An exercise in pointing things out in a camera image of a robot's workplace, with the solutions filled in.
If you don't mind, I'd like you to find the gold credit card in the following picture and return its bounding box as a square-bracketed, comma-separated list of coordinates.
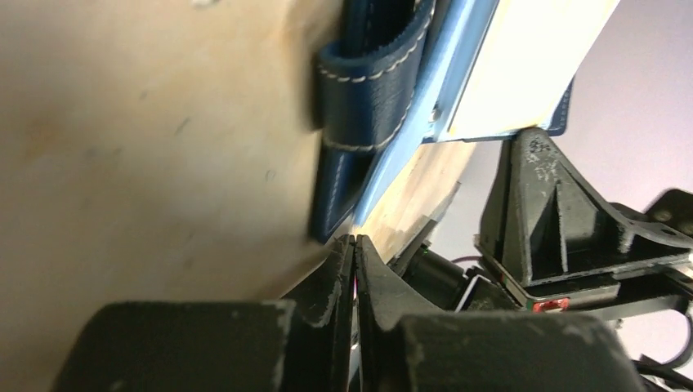
[449, 0, 618, 140]

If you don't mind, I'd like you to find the navy blue card holder wallet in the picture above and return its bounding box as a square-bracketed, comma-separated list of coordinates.
[309, 1, 575, 243]

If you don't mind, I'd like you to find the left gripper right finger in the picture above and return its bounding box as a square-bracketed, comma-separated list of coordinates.
[355, 235, 644, 391]

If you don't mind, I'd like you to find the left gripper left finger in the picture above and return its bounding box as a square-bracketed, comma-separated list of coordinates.
[52, 235, 355, 391]

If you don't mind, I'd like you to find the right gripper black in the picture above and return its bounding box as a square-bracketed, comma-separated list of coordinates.
[400, 128, 692, 391]

